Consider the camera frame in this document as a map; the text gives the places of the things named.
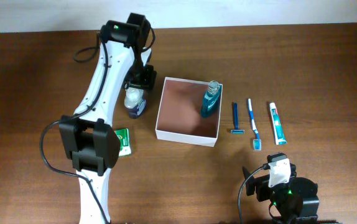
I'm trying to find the clear pump soap bottle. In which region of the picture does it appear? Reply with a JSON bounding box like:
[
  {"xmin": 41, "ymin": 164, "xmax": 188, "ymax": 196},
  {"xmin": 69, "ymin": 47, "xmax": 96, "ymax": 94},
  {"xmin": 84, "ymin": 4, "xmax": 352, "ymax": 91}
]
[{"xmin": 124, "ymin": 87, "xmax": 147, "ymax": 119}]

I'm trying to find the blue white toothbrush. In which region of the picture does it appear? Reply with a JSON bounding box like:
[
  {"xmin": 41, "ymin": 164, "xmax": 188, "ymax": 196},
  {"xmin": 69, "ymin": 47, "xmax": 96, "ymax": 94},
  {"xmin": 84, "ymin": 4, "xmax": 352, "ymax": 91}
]
[{"xmin": 248, "ymin": 98, "xmax": 262, "ymax": 151}]

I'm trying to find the blue disposable razor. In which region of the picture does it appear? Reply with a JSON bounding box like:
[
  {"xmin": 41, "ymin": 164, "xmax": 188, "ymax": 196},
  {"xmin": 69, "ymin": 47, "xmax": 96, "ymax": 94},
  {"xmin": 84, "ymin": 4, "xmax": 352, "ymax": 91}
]
[{"xmin": 231, "ymin": 103, "xmax": 244, "ymax": 134}]

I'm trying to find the white teal toothpaste tube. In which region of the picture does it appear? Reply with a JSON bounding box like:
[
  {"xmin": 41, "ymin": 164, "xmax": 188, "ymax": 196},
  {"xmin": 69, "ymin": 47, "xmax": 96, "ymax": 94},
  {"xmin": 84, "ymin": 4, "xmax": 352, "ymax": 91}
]
[{"xmin": 269, "ymin": 103, "xmax": 287, "ymax": 145}]

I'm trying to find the green soap bar package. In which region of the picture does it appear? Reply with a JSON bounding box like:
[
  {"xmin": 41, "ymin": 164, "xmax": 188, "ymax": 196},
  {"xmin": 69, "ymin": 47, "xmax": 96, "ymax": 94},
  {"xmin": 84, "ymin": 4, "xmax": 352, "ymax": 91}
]
[{"xmin": 114, "ymin": 128, "xmax": 132, "ymax": 157}]

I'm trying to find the blue mouthwash bottle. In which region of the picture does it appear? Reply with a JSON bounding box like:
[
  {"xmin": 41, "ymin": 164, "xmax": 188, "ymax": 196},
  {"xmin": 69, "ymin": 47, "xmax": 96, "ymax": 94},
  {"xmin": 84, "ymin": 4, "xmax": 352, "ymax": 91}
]
[{"xmin": 201, "ymin": 80, "xmax": 221, "ymax": 118}]

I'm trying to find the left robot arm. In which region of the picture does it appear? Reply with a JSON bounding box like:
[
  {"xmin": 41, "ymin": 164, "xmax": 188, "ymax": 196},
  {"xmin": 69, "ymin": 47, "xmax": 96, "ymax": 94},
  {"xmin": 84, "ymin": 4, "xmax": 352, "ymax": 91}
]
[{"xmin": 58, "ymin": 13, "xmax": 157, "ymax": 223}]

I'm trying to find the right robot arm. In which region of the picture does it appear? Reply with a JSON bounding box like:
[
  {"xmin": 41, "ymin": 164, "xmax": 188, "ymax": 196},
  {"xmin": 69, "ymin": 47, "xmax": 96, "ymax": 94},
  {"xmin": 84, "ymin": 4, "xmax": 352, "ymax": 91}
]
[{"xmin": 238, "ymin": 152, "xmax": 320, "ymax": 224}]

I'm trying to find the white cardboard box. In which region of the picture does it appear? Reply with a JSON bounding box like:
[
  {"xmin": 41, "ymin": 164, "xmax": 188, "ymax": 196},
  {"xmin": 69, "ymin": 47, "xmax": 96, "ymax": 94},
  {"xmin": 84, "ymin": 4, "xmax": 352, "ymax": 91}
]
[{"xmin": 155, "ymin": 77, "xmax": 223, "ymax": 147}]

